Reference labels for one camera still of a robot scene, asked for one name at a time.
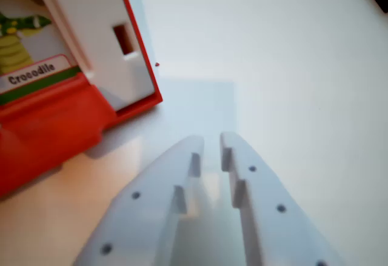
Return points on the red flap under crocodile card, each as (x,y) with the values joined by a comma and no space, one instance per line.
(45,140)

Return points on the red and white game board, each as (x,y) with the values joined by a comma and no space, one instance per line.
(91,14)

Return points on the crocodile picture card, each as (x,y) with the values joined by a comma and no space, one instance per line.
(18,48)

